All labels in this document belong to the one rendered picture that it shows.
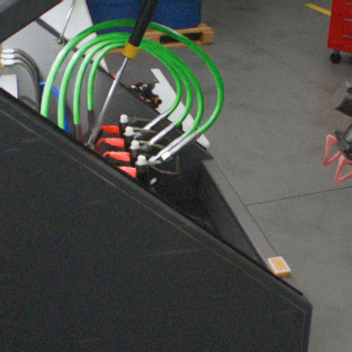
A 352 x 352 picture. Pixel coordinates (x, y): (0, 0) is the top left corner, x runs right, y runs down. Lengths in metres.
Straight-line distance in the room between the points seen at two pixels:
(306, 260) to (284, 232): 0.25
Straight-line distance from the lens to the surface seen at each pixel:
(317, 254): 3.05
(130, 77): 2.29
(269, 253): 1.35
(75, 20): 1.58
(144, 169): 1.33
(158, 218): 0.99
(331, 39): 5.72
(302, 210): 3.38
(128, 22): 1.22
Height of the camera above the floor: 1.72
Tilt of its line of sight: 29 degrees down
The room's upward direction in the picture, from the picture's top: 1 degrees counter-clockwise
